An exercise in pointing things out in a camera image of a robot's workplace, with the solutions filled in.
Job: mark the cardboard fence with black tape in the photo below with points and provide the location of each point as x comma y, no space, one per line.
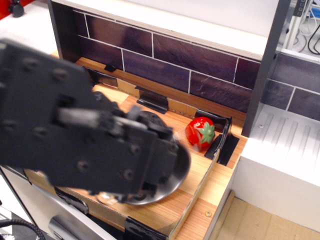
164,219

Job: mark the silver drawer handle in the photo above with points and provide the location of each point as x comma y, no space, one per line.
60,232

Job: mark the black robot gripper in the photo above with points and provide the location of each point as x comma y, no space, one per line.
51,121

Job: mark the dark shelf frame with board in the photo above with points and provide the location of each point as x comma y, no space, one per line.
193,61

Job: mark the black caster wheel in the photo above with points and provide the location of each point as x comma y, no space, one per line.
15,8

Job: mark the white dish drainer block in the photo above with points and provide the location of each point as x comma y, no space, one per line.
279,168

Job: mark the red toy strawberry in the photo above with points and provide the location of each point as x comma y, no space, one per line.
200,132

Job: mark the shiny metal pot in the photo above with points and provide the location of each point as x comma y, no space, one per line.
172,166

